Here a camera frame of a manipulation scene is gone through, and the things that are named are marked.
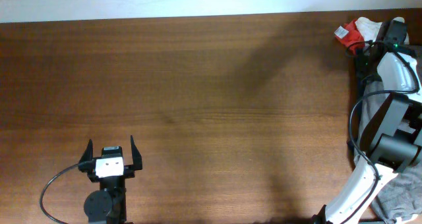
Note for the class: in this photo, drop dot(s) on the grey shorts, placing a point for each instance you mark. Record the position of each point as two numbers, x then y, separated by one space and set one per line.
399 201

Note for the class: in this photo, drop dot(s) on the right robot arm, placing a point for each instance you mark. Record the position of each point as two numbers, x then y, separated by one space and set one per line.
386 144

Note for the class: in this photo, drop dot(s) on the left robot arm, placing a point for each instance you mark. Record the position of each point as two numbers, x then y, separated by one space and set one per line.
107 205

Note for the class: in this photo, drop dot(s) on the red garment with tag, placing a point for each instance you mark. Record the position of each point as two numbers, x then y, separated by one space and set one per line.
349 36

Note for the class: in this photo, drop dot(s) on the white garment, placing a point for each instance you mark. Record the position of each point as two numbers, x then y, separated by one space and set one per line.
370 29

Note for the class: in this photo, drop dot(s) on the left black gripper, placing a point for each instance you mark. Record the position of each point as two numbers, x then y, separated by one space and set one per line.
132 167

